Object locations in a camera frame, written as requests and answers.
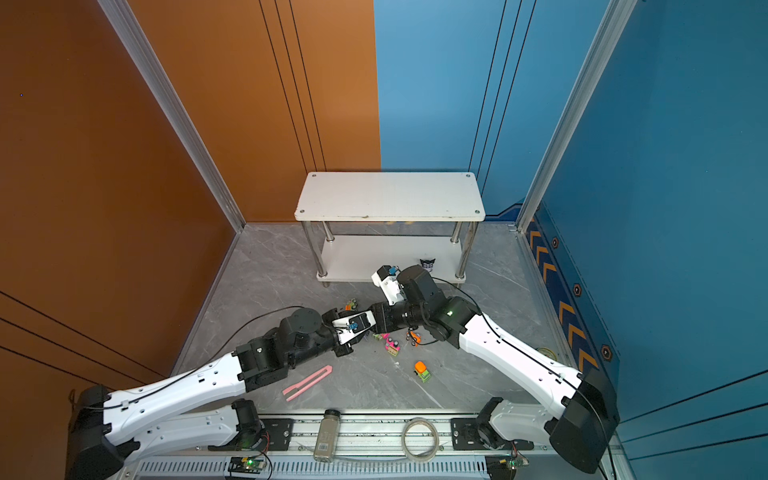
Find left circuit board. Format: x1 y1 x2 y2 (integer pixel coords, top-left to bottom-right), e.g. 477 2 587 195
227 456 269 478

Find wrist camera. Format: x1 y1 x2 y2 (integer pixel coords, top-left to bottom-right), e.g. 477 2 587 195
332 311 376 345
372 265 404 306

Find orange green toy truck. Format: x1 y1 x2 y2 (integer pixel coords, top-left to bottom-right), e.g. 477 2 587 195
414 361 431 383

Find pink green toy car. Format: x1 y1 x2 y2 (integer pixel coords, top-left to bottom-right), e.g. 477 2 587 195
384 335 400 357

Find pink plastic tongs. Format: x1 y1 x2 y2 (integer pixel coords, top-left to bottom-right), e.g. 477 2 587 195
282 365 333 402

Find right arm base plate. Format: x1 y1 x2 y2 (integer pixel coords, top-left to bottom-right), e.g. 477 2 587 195
450 417 535 451

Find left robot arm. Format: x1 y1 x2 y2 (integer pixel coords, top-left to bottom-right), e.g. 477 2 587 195
65 308 379 479

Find white two-tier shelf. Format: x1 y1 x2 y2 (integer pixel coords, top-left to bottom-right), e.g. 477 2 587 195
295 172 485 284

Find coiled white cable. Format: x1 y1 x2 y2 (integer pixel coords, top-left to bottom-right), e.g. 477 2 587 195
400 417 441 463

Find clear plastic bottle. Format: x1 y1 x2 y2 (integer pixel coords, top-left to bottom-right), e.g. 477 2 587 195
313 409 341 463

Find black purple robot toy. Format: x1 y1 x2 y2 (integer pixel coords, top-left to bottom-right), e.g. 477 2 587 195
419 258 436 272

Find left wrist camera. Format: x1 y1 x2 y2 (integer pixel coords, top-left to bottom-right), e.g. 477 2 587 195
332 311 376 345

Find tape roll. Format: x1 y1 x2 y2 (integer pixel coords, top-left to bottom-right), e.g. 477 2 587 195
537 347 558 362

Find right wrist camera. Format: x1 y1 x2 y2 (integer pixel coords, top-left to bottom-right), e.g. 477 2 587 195
372 265 404 306

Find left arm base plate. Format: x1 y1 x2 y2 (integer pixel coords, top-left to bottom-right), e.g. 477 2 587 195
207 418 294 453

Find right circuit board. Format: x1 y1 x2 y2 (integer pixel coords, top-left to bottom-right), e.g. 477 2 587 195
484 455 529 480

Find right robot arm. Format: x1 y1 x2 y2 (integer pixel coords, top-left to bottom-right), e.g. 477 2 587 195
371 265 620 474

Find circuit board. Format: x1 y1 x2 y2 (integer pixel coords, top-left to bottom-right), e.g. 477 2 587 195
227 456 269 478
484 455 529 480

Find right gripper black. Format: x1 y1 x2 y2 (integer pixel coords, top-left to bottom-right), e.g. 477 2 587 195
362 301 430 336

